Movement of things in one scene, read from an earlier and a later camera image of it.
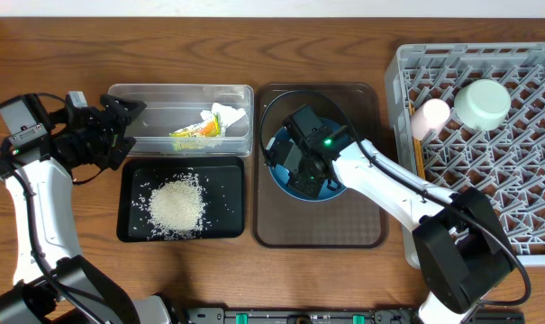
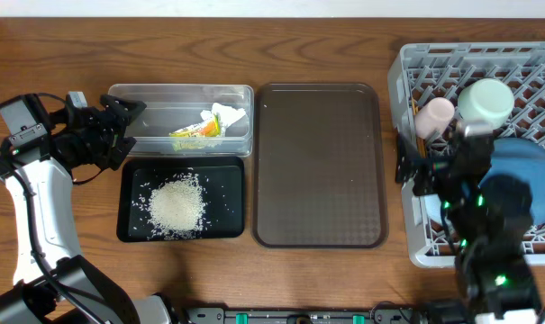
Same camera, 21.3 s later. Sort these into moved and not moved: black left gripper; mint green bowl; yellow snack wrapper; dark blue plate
Moved: dark blue plate
Not moved: yellow snack wrapper; black left gripper; mint green bowl
